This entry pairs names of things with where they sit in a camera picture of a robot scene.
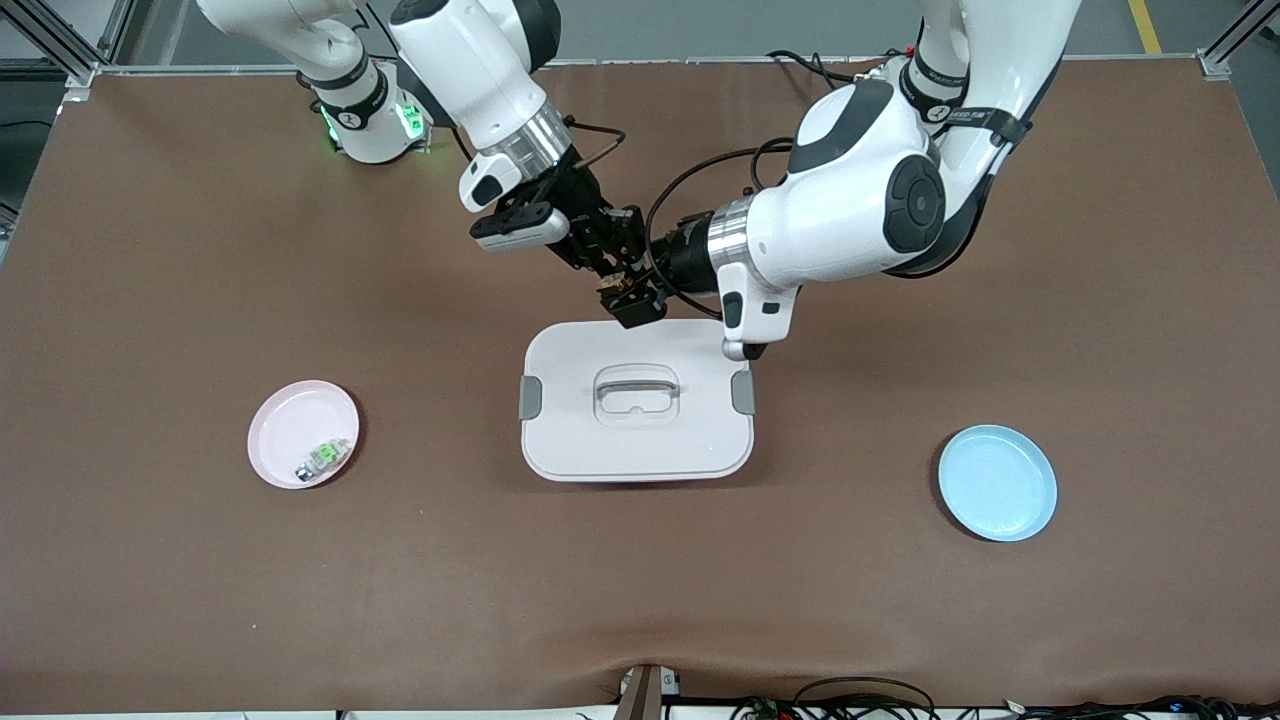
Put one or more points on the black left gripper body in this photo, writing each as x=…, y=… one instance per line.
x=688, y=254

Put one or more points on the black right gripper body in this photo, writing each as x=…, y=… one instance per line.
x=577, y=199

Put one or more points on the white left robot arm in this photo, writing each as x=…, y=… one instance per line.
x=850, y=210

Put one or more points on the pink round plate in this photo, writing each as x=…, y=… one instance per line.
x=290, y=425

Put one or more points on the mounting post with bracket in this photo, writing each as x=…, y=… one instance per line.
x=642, y=695

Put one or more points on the white lidded storage box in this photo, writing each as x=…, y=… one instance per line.
x=640, y=440

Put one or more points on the aluminium frame extrusion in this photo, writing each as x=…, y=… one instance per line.
x=1215, y=65
x=80, y=75

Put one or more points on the silver table edge rail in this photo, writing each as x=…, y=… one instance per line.
x=650, y=63

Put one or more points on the orange and black switch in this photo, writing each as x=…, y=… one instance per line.
x=615, y=290

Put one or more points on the yellow floor tape strip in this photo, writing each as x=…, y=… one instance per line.
x=1145, y=25

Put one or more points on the grey box latch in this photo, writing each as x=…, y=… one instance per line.
x=530, y=398
x=743, y=392

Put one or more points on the light blue round plate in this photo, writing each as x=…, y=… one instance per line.
x=1000, y=485

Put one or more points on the green and white switch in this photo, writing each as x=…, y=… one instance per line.
x=322, y=458

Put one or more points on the brown table cover sheet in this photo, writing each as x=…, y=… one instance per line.
x=200, y=600

